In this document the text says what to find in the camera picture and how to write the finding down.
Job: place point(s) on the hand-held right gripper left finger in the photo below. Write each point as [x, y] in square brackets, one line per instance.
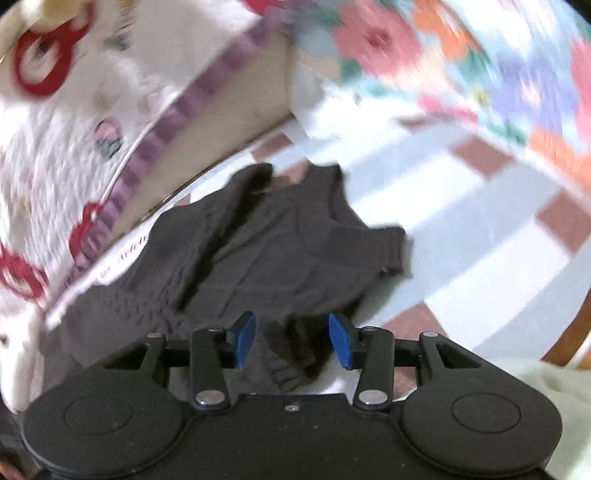
[244, 341]

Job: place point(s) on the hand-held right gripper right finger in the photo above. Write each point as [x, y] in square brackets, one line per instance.
[340, 341]

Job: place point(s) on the dark brown knit sweater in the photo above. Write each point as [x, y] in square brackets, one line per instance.
[258, 258]

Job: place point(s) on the checked fleece blanket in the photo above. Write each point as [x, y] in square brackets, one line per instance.
[461, 221]

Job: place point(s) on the white bear-print quilt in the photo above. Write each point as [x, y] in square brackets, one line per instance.
[69, 138]

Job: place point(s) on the floral blanket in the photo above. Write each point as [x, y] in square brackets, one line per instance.
[392, 37]

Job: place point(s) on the curved bed frame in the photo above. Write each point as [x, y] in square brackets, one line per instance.
[572, 346]

